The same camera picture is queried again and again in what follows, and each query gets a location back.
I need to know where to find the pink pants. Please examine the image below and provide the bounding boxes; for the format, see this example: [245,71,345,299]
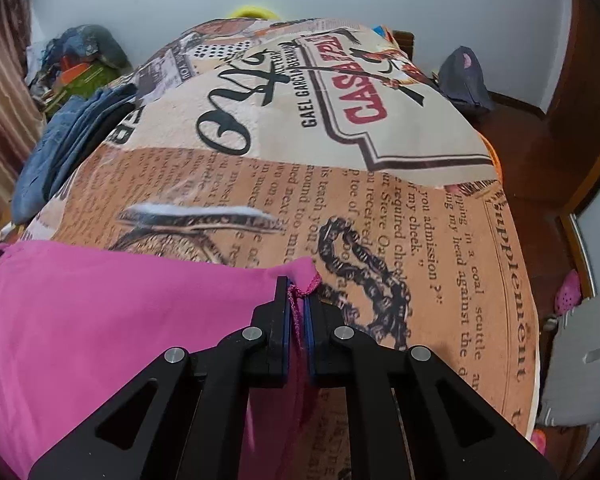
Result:
[0,240,323,480]

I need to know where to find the pink clog shoe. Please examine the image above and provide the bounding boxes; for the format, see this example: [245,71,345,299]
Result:
[553,269,581,315]

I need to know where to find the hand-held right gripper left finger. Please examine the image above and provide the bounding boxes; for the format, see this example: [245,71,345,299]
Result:
[27,276,294,480]

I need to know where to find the printed blanket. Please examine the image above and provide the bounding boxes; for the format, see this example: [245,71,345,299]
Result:
[22,18,540,480]

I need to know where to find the striped brown curtain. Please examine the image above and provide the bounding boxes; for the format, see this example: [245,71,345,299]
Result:
[0,0,46,233]

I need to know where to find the wooden wardrobe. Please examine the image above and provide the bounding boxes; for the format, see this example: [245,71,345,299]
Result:
[542,0,600,211]

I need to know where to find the blue denim clothes pile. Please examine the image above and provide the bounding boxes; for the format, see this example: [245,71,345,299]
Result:
[12,83,140,224]

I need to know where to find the dark grey bag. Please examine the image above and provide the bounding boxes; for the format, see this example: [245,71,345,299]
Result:
[437,46,496,113]

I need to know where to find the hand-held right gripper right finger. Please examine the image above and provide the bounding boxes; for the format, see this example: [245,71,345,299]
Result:
[303,296,573,480]

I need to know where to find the grey plastic stool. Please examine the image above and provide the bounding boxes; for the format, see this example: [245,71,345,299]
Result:
[535,292,600,428]

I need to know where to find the yellow round object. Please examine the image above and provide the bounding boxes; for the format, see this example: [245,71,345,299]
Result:
[228,4,280,21]

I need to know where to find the cluttered pile of clothes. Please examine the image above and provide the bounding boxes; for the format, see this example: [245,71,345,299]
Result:
[27,24,131,116]

